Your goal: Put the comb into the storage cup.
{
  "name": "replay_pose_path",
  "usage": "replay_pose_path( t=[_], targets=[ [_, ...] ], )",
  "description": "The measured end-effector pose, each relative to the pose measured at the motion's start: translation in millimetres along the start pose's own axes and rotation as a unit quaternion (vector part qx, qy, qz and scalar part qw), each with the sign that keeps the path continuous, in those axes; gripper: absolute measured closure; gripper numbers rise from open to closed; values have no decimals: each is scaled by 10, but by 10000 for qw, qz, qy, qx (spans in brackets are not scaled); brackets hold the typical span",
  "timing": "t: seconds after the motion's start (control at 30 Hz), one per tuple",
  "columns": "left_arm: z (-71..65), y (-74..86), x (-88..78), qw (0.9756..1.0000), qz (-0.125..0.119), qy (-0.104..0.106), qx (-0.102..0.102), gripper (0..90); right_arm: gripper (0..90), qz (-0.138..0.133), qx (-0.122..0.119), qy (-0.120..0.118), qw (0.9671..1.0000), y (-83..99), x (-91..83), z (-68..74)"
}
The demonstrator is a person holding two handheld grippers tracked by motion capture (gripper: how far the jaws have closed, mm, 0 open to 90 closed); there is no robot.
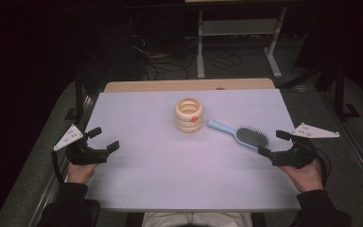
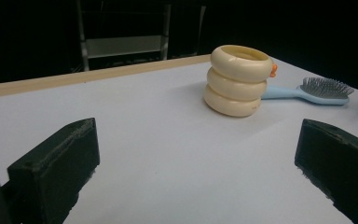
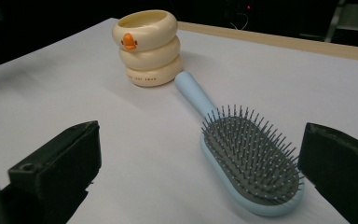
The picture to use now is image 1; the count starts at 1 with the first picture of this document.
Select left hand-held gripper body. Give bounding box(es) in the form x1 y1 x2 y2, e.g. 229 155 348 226
53 124 110 166

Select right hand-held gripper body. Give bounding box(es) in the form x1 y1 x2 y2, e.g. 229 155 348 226
268 122 340 169

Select light blue hairbrush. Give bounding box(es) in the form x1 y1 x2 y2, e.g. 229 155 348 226
207 118 269 151

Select person's left hand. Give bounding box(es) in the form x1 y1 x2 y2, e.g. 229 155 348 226
66 161 100 184

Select person's right hand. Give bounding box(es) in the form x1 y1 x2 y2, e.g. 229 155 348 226
278 159 324 193

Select black metal stand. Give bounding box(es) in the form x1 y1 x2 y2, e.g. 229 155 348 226
280 60 361 121
64 72 90 121

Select cream ringed holder cup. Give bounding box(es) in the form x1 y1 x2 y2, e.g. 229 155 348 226
174 97 204 134

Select person's legs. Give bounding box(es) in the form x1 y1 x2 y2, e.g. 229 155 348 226
141 211 253 227

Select desk with white legs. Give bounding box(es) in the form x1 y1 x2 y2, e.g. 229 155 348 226
184 0 288 79

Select left hand-held gripper cable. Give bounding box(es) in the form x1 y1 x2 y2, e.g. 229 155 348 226
51 150 64 183

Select hand-held gripper cable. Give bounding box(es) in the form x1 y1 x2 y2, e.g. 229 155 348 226
315 148 333 188
51 150 64 183

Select right hand-held gripper cable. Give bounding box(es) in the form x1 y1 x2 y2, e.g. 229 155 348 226
315 148 333 188

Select black floor cables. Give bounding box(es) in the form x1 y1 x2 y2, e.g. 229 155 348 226
129 15 250 80

